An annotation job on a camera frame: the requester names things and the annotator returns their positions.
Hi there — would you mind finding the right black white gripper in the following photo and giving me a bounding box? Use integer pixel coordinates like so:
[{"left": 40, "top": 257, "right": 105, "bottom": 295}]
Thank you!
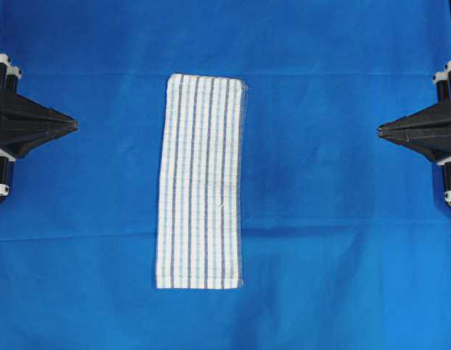
[{"left": 377, "top": 61, "right": 451, "bottom": 209}]

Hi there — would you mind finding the blue table cloth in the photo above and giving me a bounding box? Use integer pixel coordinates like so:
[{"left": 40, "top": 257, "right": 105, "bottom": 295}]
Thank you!
[{"left": 0, "top": 1, "right": 451, "bottom": 349}]

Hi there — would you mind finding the white blue striped towel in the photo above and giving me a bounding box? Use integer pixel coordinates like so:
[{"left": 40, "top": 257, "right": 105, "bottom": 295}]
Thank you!
[{"left": 155, "top": 74, "right": 247, "bottom": 289}]

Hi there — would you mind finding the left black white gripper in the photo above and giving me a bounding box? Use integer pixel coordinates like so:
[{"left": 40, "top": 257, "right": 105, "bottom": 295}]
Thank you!
[{"left": 0, "top": 54, "right": 77, "bottom": 204}]

